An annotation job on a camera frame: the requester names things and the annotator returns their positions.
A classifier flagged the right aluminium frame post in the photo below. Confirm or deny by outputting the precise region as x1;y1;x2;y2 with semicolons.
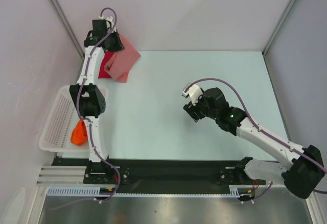
262;0;299;58

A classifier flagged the salmon pink t shirt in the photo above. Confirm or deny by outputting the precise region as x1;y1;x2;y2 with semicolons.
106;34;141;83

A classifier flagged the left aluminium frame post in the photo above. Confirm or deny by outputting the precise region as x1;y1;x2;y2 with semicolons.
48;0;84;59

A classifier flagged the folded red t shirt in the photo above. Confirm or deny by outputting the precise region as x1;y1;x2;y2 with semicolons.
98;51;115;79

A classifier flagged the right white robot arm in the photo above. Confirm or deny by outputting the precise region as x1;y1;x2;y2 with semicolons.
182;84;326;199

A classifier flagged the white plastic basket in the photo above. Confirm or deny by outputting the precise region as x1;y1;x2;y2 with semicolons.
38;85;109;155

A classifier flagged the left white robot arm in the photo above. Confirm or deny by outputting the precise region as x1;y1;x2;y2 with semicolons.
69;16;124;183

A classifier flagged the aluminium frame post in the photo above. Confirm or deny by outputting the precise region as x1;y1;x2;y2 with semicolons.
262;0;299;58
48;0;84;59

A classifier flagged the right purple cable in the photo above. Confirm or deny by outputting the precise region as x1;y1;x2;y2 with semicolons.
185;78;327;204

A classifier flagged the white slotted cable duct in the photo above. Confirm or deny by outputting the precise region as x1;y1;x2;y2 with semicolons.
47;185;256;198

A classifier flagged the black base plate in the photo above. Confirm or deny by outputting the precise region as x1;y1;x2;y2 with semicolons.
52;157;266;195

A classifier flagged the orange t shirt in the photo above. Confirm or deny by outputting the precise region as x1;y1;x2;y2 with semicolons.
71;120;88;146

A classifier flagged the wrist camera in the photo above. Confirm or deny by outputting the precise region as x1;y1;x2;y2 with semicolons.
182;83;203;106
99;16;114;24

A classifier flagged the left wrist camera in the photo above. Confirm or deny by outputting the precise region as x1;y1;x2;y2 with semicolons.
99;16;114;24

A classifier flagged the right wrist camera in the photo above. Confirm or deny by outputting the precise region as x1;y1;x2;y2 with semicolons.
182;83;203;106

